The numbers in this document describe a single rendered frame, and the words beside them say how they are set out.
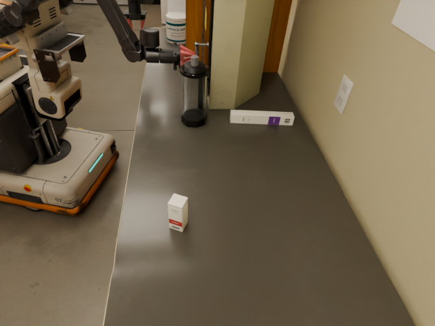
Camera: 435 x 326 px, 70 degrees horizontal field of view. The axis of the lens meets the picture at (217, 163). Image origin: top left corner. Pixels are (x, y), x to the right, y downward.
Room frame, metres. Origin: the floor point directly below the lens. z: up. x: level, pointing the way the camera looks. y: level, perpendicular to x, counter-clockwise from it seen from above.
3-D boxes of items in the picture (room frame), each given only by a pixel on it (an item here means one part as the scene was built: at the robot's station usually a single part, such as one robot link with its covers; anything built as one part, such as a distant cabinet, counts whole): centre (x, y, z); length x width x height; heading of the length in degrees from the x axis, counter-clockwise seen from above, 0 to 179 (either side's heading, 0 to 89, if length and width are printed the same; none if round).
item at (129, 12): (1.57, 0.45, 1.21); 0.10 x 0.07 x 0.07; 99
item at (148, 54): (1.19, 0.29, 1.16); 0.07 x 0.06 x 0.07; 99
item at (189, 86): (1.07, 0.11, 1.06); 0.11 x 0.11 x 0.21
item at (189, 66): (1.07, 0.11, 1.18); 0.09 x 0.09 x 0.07
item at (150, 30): (1.20, 0.32, 1.19); 0.12 x 0.09 x 0.11; 80
